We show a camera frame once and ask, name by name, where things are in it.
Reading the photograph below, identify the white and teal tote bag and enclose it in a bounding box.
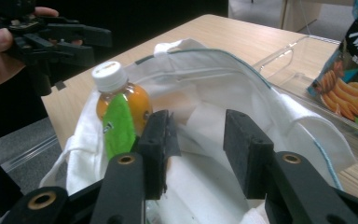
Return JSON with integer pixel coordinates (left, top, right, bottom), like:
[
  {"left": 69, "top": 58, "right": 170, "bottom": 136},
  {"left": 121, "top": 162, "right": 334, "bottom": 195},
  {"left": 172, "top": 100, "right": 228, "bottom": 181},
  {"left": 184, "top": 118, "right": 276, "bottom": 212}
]
[{"left": 38, "top": 38, "right": 357, "bottom": 224}]

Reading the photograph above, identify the blue potato chip bag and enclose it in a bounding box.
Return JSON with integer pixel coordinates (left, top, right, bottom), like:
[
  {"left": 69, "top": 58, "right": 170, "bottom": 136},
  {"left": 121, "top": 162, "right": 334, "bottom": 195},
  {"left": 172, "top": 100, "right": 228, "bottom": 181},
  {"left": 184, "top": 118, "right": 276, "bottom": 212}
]
[{"left": 307, "top": 0, "right": 358, "bottom": 133}]

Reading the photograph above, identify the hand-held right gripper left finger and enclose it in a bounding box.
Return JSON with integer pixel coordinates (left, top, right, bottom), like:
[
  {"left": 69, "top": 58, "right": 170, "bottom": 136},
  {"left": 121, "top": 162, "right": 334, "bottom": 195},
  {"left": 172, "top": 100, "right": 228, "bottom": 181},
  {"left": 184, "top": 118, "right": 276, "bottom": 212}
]
[{"left": 136, "top": 109, "right": 182, "bottom": 201}]

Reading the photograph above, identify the orange juice bottle white cap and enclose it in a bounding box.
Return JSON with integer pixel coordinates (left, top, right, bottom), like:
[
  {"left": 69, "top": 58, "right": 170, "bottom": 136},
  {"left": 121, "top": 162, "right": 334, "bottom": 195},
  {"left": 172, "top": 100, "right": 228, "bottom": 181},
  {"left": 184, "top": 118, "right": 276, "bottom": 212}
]
[{"left": 91, "top": 60, "right": 154, "bottom": 138}]

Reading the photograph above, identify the clear plastic tray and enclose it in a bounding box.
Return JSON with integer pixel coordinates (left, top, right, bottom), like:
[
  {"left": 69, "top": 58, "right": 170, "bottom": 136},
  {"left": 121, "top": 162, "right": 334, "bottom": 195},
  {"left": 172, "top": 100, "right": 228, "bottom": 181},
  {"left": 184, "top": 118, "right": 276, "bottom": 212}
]
[{"left": 253, "top": 35, "right": 358, "bottom": 147}]

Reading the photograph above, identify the aluminium floor rail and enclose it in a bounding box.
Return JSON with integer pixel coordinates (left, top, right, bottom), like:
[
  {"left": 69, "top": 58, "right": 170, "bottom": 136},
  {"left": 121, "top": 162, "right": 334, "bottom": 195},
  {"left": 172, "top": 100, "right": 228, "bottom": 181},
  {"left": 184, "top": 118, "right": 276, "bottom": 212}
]
[{"left": 0, "top": 133, "right": 61, "bottom": 174}]

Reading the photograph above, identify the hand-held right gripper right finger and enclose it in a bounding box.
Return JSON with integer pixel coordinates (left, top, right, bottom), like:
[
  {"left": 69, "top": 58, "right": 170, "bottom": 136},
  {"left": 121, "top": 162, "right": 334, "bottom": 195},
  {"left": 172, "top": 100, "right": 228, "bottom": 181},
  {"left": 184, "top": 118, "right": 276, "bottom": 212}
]
[{"left": 223, "top": 108, "right": 275, "bottom": 200}]

